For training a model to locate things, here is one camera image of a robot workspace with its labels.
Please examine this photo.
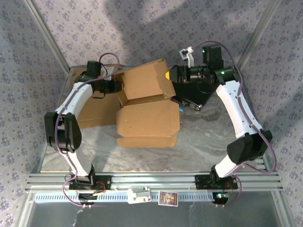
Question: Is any aluminium frame post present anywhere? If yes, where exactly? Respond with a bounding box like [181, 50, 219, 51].
[235, 0, 282, 69]
[23, 0, 71, 71]

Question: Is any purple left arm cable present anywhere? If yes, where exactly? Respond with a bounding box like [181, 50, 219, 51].
[53, 52, 120, 209]

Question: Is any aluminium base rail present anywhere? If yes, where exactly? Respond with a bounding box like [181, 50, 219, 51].
[25, 172, 284, 192]

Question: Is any white plastic bracket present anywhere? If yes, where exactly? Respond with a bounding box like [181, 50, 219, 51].
[127, 186, 152, 204]

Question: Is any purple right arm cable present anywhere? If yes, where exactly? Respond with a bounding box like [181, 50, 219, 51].
[192, 40, 277, 209]

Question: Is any grey metal panel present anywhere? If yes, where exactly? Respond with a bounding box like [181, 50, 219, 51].
[18, 192, 296, 227]

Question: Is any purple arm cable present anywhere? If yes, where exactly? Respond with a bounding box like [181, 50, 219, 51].
[53, 52, 120, 209]
[192, 40, 277, 209]

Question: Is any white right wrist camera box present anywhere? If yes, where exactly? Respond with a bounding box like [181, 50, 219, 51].
[179, 46, 196, 69]

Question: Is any white slotted cable duct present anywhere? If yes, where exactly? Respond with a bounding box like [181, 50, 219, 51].
[34, 192, 229, 203]

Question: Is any black hard carrying case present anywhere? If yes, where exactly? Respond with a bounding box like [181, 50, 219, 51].
[170, 65, 215, 112]

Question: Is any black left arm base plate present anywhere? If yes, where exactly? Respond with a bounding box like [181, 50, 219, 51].
[68, 175, 112, 191]

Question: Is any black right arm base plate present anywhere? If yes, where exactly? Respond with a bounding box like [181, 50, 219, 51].
[194, 174, 238, 190]

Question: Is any small picture card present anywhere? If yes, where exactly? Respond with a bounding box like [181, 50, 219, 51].
[158, 191, 178, 207]

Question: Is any aluminium side rail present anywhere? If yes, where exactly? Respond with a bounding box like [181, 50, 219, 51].
[30, 67, 71, 175]
[233, 66, 279, 175]

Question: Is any black controller board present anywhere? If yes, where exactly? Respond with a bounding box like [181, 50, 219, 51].
[78, 192, 106, 205]
[212, 192, 229, 204]

